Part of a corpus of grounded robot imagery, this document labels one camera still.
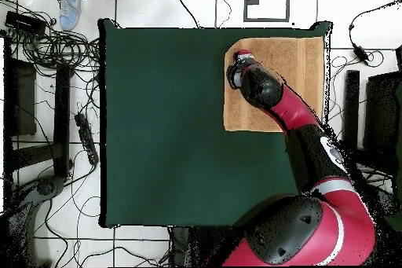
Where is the tan terry towel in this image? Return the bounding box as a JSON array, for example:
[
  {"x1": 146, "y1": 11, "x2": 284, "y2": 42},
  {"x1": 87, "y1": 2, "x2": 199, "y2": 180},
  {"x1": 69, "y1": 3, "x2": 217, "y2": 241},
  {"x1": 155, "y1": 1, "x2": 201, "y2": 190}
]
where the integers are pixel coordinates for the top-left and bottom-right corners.
[{"x1": 222, "y1": 36, "x2": 325, "y2": 133}]

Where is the black power adapter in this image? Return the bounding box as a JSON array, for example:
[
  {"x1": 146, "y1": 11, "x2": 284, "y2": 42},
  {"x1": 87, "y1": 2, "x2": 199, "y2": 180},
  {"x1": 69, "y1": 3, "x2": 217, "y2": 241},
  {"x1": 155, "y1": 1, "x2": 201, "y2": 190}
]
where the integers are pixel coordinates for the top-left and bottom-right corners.
[{"x1": 352, "y1": 44, "x2": 370, "y2": 66}]

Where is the dark green table cloth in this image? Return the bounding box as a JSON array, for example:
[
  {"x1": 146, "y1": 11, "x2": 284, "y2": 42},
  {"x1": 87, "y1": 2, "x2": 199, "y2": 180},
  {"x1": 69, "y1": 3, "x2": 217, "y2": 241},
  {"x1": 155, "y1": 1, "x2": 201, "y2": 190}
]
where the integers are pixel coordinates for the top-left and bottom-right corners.
[{"x1": 97, "y1": 18, "x2": 333, "y2": 230}]

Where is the black power strip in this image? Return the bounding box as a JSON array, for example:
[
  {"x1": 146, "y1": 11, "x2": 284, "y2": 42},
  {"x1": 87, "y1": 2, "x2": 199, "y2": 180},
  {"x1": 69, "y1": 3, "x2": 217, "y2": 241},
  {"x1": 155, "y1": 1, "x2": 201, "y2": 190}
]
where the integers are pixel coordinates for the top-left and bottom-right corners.
[{"x1": 74, "y1": 112, "x2": 100, "y2": 167}]

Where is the light blue shoe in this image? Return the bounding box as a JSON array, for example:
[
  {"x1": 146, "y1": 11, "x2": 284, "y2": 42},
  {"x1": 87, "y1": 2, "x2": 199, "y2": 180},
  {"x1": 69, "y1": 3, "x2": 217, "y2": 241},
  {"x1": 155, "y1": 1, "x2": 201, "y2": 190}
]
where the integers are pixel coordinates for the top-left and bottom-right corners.
[{"x1": 57, "y1": 0, "x2": 83, "y2": 31}]

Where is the black rectangular box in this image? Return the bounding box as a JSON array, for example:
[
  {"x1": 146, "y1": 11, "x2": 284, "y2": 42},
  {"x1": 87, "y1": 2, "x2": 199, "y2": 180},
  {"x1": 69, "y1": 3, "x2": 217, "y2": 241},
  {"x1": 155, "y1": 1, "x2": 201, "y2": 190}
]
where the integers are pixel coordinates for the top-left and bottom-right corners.
[{"x1": 4, "y1": 10, "x2": 48, "y2": 35}]

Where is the grey stand base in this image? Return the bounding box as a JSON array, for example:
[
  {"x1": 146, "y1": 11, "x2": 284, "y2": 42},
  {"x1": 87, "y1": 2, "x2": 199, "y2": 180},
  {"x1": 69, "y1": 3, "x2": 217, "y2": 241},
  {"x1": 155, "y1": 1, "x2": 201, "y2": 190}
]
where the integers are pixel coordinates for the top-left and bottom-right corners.
[{"x1": 5, "y1": 174, "x2": 65, "y2": 267}]

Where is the grey square floor frame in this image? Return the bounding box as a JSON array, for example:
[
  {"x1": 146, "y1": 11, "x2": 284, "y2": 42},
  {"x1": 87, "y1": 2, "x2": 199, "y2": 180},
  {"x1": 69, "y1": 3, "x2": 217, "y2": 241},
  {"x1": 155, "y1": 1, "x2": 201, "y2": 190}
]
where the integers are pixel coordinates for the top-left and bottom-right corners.
[{"x1": 243, "y1": 0, "x2": 291, "y2": 23}]

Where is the thin black cable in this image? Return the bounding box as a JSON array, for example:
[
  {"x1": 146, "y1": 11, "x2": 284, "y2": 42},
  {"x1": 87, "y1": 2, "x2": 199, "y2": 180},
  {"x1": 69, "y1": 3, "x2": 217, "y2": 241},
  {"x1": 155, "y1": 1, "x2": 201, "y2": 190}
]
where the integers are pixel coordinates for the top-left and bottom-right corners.
[{"x1": 217, "y1": 0, "x2": 232, "y2": 28}]

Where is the thick black cable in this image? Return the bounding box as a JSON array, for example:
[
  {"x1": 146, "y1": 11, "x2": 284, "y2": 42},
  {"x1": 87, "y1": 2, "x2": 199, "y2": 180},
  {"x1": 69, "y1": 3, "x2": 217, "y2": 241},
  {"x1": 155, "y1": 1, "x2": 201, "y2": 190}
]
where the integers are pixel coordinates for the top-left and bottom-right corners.
[{"x1": 166, "y1": 0, "x2": 201, "y2": 29}]

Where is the black adapter cable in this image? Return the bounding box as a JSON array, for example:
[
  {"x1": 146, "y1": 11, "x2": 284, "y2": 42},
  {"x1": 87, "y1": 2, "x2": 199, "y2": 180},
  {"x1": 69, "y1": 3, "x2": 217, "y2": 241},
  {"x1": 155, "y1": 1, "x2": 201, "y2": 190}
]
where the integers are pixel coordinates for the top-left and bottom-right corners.
[{"x1": 347, "y1": 0, "x2": 402, "y2": 49}]

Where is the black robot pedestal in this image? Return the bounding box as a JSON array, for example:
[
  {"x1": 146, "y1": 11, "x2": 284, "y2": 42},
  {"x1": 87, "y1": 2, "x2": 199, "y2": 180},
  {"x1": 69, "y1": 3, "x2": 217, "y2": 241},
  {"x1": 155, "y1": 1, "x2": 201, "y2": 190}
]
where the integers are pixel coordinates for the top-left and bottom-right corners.
[{"x1": 167, "y1": 226, "x2": 227, "y2": 267}]

